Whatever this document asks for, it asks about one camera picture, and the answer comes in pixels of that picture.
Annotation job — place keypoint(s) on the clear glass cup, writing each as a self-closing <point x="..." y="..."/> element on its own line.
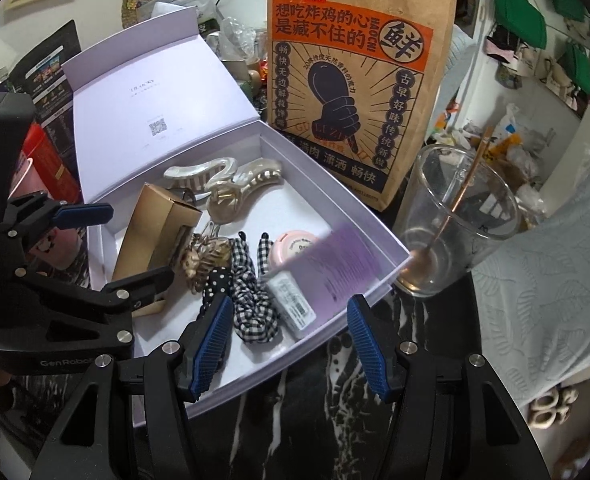
<point x="455" y="240"/>

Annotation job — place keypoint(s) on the green tote bag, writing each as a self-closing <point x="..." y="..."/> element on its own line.
<point x="520" y="17"/>

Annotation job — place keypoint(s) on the lavender gift box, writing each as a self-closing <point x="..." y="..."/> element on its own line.
<point x="125" y="110"/>

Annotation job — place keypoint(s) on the black white gingham scrunchie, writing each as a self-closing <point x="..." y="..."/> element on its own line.
<point x="255" y="305"/>

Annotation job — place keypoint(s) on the purple card packet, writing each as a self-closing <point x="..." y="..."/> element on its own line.
<point x="340" y="260"/>

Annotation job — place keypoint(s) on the beige slippers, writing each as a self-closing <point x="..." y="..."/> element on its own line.
<point x="552" y="407"/>

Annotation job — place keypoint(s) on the copper spoon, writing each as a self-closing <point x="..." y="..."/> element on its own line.
<point x="455" y="210"/>

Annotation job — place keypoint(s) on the large leaf covered chair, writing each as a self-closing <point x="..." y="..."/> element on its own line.
<point x="540" y="300"/>

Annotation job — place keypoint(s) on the red packet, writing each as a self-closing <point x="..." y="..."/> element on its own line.
<point x="50" y="165"/>

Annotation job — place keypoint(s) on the small leaf covered chair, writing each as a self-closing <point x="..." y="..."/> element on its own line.
<point x="455" y="70"/>

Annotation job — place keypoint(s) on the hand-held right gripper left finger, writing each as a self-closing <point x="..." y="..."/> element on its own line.
<point x="210" y="350"/>

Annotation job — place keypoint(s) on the pink round compact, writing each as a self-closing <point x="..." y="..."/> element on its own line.
<point x="292" y="250"/>

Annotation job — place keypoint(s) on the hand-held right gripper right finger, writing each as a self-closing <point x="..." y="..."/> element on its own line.
<point x="372" y="350"/>

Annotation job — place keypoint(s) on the brown bear hair clip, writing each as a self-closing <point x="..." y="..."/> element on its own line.
<point x="202" y="260"/>

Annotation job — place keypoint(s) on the pearl beige claw hair clip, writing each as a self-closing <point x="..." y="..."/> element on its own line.
<point x="240" y="185"/>

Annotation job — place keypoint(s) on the brown printed paper bag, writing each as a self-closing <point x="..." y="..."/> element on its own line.
<point x="355" y="85"/>

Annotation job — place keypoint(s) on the plain pink paper cup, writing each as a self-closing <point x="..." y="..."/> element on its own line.
<point x="27" y="177"/>

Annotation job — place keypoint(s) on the white plastic shopping bag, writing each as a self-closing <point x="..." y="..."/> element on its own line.
<point x="505" y="135"/>

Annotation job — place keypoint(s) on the gold cardboard box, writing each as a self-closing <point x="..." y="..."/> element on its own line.
<point x="150" y="230"/>

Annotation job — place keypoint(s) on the grey mailing bags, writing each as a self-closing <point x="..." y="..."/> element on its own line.
<point x="180" y="2"/>

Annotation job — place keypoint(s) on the clear crumpled plastic bag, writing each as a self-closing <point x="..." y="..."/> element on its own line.
<point x="237" y="37"/>

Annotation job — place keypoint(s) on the black polka dot scrunchie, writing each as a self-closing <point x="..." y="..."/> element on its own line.
<point x="217" y="285"/>

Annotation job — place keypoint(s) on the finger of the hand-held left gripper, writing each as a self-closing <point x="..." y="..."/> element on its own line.
<point x="140" y="280"/>
<point x="82" y="214"/>

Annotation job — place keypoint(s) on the black printed pouches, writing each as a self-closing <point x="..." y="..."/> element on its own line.
<point x="50" y="75"/>

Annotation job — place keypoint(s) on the metallic hair cuff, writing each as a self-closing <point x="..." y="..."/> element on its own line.
<point x="187" y="195"/>

